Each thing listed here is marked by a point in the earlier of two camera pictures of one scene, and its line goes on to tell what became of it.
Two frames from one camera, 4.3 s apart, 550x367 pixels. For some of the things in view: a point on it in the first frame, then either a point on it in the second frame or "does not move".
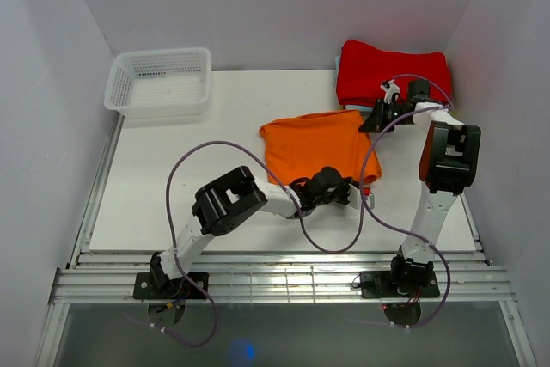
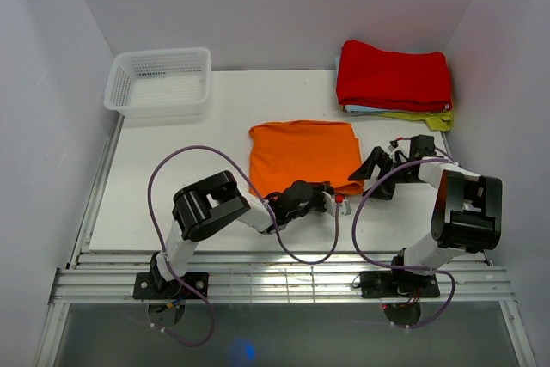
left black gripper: x=345 y=182 -> x=319 y=187
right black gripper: x=375 y=121 -> x=381 y=159
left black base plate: x=157 y=285 does not move
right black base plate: x=381 y=285 does not move
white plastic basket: x=159 y=83 does not move
